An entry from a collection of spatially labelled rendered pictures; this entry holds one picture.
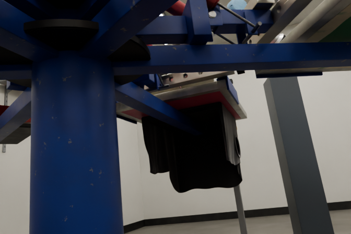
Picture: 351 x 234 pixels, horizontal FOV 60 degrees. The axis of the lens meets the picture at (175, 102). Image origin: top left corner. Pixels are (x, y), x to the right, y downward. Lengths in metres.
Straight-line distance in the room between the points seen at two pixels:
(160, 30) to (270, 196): 4.48
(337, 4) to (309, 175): 1.33
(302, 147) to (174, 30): 1.39
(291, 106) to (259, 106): 3.20
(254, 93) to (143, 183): 2.51
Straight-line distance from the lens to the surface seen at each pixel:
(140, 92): 1.10
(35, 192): 0.72
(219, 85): 1.36
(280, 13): 0.97
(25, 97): 1.13
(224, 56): 0.87
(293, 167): 2.03
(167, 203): 5.52
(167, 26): 0.87
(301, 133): 2.07
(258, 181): 5.16
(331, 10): 0.93
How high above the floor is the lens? 0.55
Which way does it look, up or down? 16 degrees up
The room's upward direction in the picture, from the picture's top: 7 degrees counter-clockwise
